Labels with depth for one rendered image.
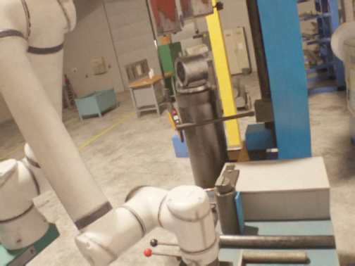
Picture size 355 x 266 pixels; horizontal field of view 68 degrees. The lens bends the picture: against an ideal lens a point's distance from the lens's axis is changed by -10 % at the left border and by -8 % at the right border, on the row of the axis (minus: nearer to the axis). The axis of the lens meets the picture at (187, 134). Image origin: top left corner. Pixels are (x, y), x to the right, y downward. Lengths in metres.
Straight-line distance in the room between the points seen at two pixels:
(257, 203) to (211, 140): 0.52
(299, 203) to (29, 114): 0.86
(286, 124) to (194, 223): 0.87
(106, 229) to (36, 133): 0.24
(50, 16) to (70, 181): 0.42
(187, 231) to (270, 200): 0.50
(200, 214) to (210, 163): 0.93
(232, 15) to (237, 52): 1.56
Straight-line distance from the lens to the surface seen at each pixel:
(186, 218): 0.58
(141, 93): 7.57
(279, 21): 1.28
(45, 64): 0.84
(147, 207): 0.64
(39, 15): 0.78
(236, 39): 11.56
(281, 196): 1.03
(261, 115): 1.35
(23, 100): 0.64
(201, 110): 1.40
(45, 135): 0.61
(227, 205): 0.97
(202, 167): 1.51
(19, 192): 1.10
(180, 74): 1.50
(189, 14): 1.25
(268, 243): 0.96
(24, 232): 1.14
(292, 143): 1.39
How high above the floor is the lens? 1.72
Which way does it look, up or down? 18 degrees down
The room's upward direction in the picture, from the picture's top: 12 degrees counter-clockwise
